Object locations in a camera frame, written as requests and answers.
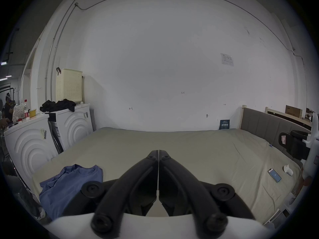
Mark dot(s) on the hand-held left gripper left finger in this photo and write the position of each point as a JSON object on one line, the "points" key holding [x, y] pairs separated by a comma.
{"points": [[129, 183]]}

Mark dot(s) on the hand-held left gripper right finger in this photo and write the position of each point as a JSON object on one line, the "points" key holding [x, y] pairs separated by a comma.
{"points": [[189, 183]]}

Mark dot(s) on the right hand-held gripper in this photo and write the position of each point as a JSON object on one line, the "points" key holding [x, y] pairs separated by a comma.
{"points": [[313, 143]]}

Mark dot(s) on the person's right hand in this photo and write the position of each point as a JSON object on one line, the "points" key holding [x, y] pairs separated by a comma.
{"points": [[307, 181]]}

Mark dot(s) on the small white hand controller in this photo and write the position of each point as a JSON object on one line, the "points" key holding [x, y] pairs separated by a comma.
{"points": [[288, 170]]}

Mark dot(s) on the brown carton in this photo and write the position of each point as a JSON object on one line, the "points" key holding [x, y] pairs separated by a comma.
{"points": [[293, 111]]}

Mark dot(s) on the grey padded headboard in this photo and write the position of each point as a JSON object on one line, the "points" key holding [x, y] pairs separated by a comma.
{"points": [[264, 123]]}

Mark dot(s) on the bed with beige sheet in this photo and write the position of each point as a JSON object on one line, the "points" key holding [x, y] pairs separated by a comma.
{"points": [[194, 148]]}

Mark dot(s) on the smartphone with blue screen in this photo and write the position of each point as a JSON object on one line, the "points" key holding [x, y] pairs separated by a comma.
{"points": [[274, 175]]}

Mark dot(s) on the blue shirt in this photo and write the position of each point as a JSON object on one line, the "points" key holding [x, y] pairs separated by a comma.
{"points": [[64, 185]]}

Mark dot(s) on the dark blue card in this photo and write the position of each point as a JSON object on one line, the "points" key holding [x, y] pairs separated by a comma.
{"points": [[224, 124]]}

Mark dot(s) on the white washing machine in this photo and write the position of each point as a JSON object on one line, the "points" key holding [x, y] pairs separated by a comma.
{"points": [[74, 126], [27, 143]]}

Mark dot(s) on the white paper notice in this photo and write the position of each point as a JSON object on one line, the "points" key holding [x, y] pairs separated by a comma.
{"points": [[227, 59]]}

